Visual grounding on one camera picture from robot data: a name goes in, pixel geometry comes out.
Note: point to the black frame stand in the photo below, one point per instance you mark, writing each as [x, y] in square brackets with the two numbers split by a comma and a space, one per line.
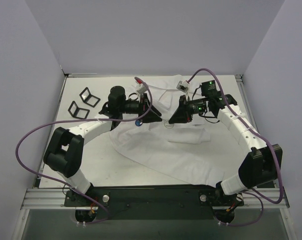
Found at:
[88, 98]
[77, 112]

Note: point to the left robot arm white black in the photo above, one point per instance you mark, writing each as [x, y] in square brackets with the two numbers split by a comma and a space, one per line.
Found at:
[65, 149]

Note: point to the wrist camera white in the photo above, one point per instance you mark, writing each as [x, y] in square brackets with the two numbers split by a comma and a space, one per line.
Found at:
[183, 86]
[140, 89]

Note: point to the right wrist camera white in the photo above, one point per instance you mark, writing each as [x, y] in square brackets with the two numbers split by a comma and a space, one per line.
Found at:
[183, 86]

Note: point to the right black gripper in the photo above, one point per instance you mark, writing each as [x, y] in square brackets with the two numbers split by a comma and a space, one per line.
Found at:
[186, 110]

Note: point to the black frame stand lower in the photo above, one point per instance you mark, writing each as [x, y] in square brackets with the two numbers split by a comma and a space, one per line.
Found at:
[77, 112]

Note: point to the white garment shirt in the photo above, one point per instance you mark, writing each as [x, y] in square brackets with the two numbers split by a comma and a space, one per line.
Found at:
[198, 153]

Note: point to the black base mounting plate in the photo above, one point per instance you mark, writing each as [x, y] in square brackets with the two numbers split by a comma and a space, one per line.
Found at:
[154, 202]

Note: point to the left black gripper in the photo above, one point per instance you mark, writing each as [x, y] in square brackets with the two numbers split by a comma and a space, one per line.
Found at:
[144, 106]

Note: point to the colourful painted round brooch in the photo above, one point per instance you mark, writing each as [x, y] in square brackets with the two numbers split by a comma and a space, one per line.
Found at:
[168, 123]

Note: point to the black frame stand upper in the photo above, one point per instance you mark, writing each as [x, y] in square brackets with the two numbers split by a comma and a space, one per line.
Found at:
[88, 98]

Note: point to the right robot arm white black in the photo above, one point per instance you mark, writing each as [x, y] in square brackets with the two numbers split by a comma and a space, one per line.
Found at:
[262, 161]

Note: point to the aluminium front rail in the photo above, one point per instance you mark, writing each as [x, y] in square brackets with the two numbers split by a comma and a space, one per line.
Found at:
[43, 199]

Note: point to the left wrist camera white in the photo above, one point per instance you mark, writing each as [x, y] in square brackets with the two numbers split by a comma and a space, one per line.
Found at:
[140, 89]

